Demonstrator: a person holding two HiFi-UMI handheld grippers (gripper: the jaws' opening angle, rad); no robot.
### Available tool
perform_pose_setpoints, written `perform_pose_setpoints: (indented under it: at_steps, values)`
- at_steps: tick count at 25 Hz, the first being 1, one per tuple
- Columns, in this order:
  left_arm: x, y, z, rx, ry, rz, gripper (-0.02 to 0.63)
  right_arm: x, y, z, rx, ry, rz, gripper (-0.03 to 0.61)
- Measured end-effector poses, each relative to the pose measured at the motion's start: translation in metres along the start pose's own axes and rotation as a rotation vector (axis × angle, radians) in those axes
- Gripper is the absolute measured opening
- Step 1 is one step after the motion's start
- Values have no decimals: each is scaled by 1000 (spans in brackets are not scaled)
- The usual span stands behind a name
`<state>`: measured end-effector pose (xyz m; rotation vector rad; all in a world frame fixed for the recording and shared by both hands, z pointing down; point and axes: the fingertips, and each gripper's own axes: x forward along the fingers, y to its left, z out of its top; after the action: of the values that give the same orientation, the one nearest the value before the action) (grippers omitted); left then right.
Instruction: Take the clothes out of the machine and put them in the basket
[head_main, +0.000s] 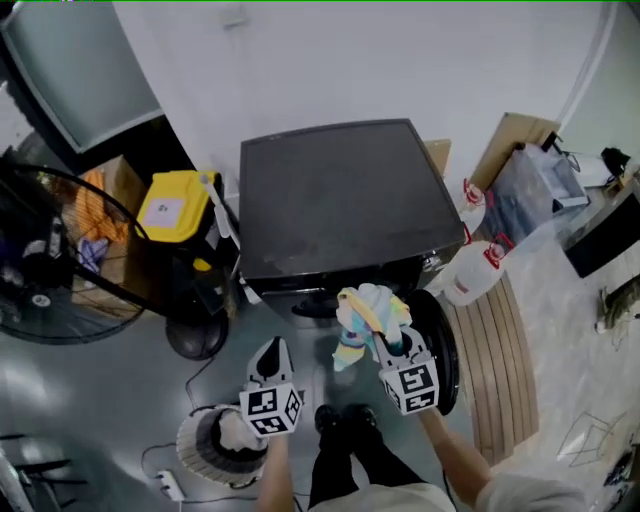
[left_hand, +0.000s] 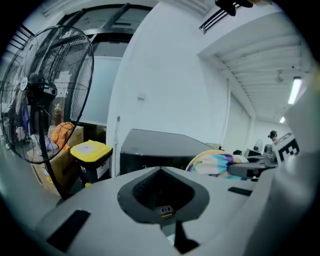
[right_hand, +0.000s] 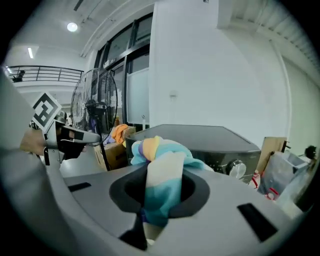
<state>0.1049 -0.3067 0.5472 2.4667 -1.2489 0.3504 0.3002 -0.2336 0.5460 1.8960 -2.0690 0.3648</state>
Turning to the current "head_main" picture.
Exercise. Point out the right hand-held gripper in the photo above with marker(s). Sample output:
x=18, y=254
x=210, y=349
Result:
x=412, y=385

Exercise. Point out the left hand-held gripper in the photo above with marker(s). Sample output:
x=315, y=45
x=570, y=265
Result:
x=270, y=407

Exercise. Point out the pastel striped clothes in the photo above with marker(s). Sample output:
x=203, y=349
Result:
x=370, y=310

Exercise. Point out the cream white clothes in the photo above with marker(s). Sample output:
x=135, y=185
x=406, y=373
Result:
x=237, y=432

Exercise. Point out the white laundry basket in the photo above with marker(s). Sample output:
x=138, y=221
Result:
x=192, y=450

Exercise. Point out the black washing machine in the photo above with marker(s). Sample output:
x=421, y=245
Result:
x=345, y=195

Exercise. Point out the person's left forearm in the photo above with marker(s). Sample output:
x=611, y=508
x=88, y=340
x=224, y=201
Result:
x=275, y=475

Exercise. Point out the person's right forearm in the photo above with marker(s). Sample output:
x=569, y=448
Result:
x=457, y=455

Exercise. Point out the person's right black shoe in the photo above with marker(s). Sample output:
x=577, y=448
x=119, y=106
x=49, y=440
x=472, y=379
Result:
x=361, y=416

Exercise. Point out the person's black shoe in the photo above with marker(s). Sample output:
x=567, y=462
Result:
x=361, y=416
x=327, y=419

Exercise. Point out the person's left black shoe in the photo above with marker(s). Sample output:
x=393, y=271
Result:
x=327, y=419

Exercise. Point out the person's black trousers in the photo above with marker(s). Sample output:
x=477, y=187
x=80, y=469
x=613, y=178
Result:
x=340, y=465

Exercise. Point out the white folded metal rack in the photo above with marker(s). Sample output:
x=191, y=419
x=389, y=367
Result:
x=222, y=220

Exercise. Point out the white power strip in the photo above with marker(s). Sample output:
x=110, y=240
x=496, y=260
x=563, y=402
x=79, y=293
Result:
x=171, y=485

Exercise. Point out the black bin yellow lid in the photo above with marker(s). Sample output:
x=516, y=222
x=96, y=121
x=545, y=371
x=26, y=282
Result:
x=172, y=205

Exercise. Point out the person's white shirt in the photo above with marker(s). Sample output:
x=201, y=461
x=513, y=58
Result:
x=525, y=495

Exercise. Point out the plastic-wrapped grey appliance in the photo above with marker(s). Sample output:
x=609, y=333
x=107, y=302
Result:
x=525, y=200

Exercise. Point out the black floor fan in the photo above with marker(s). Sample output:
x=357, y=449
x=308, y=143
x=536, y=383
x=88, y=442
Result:
x=50, y=300

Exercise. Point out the tall cardboard sheet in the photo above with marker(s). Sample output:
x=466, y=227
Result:
x=505, y=145

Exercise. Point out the brown cardboard box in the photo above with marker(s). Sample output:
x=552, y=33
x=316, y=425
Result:
x=120, y=185

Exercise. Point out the black cabinet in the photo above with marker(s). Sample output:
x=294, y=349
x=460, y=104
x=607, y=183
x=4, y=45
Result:
x=605, y=235

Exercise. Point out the grey framed board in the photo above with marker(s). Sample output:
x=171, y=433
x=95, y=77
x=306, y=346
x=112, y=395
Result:
x=80, y=70

